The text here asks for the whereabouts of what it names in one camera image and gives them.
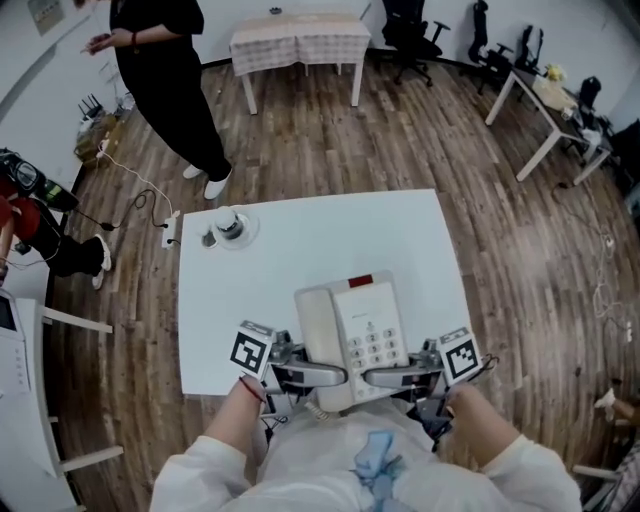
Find brown cardboard box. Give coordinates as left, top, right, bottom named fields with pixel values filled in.
left=74, top=114, right=126, bottom=167

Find white power strip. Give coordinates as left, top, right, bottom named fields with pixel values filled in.
left=160, top=215, right=180, bottom=250

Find white work table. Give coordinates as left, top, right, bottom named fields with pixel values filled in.
left=177, top=188, right=484, bottom=399

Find table with checked cloth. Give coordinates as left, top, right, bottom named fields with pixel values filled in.
left=229, top=12, right=372, bottom=116

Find person's right forearm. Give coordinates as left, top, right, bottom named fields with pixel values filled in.
left=444, top=384, right=521, bottom=471

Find red string bracelet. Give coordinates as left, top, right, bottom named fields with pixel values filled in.
left=238, top=375, right=267, bottom=404

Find person's left forearm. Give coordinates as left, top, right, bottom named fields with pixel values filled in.
left=204, top=377, right=266, bottom=451

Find person's white smock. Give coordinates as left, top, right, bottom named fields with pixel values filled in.
left=149, top=394, right=584, bottom=512

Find light blue ribbon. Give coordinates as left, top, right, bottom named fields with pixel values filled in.
left=349, top=432, right=406, bottom=512

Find white appliance with buttons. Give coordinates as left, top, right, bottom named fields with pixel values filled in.
left=0, top=294, right=32, bottom=397

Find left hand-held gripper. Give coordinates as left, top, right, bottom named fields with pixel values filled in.
left=229, top=319, right=349, bottom=419

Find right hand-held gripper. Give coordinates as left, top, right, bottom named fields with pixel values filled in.
left=363, top=327, right=482, bottom=401

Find dark-top table with white legs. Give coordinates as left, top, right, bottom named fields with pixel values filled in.
left=484, top=64, right=612, bottom=185

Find black battery pack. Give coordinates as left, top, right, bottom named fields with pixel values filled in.
left=413, top=399, right=452, bottom=442

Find long white floor cable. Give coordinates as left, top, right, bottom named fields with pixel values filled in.
left=552, top=180, right=634, bottom=346

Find white side table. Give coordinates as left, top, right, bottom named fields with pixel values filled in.
left=0, top=297, right=125, bottom=512

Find thin white cable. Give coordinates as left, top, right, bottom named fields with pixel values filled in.
left=97, top=142, right=177, bottom=219

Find black office chair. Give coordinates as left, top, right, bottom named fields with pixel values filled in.
left=514, top=24, right=547, bottom=76
left=382, top=0, right=451, bottom=89
left=467, top=0, right=516, bottom=96

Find white lamp on clear base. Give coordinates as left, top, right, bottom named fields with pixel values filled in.
left=199, top=204, right=261, bottom=252

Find beige desk telephone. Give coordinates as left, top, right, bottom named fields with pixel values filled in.
left=293, top=269, right=414, bottom=426

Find tan cardboard box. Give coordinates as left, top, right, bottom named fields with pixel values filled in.
left=532, top=74, right=576, bottom=109

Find thin black cable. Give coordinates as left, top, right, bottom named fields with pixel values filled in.
left=69, top=188, right=169, bottom=234

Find black router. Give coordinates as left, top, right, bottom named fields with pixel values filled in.
left=77, top=92, right=102, bottom=122

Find wall poster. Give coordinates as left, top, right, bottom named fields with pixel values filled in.
left=27, top=0, right=66, bottom=36

